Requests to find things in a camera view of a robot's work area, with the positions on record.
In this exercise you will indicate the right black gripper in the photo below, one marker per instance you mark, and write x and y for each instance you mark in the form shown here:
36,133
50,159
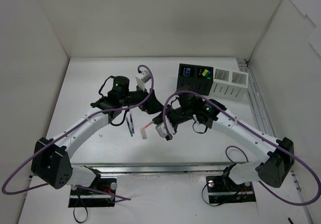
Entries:
168,116

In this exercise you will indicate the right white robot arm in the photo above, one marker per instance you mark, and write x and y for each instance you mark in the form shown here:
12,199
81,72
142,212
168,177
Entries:
274,156

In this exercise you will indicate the white divided organizer box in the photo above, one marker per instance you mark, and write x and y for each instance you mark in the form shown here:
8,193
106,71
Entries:
228,84

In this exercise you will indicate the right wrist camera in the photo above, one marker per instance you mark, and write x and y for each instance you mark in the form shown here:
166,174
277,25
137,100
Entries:
162,131

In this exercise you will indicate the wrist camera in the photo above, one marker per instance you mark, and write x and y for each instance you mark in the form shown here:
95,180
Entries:
141,79
162,131

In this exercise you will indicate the yellow highlighter marker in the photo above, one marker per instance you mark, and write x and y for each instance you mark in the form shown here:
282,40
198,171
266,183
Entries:
206,73

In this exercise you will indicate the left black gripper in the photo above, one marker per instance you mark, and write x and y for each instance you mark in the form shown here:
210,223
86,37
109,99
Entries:
145,100

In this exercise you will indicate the teal tipped pen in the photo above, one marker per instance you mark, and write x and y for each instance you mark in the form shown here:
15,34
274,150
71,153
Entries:
129,126

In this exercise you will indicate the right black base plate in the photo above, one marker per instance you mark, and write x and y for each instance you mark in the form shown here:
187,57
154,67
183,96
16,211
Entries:
218,191

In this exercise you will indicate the red pen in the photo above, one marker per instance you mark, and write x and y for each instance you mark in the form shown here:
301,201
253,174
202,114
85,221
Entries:
147,125

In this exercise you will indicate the black divided organizer box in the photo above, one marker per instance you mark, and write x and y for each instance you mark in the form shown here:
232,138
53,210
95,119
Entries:
196,82

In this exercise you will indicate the blue tipped pen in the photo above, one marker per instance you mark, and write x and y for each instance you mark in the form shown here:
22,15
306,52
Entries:
131,122

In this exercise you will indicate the beige eraser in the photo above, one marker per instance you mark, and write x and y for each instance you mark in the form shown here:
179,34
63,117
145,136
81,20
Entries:
143,133

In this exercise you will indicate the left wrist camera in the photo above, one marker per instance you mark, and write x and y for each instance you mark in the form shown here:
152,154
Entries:
141,79

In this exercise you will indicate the blue item left compartment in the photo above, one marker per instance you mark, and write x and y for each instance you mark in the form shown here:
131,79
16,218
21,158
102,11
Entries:
187,72

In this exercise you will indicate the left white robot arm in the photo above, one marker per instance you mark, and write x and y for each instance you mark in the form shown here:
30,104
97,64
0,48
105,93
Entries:
52,161

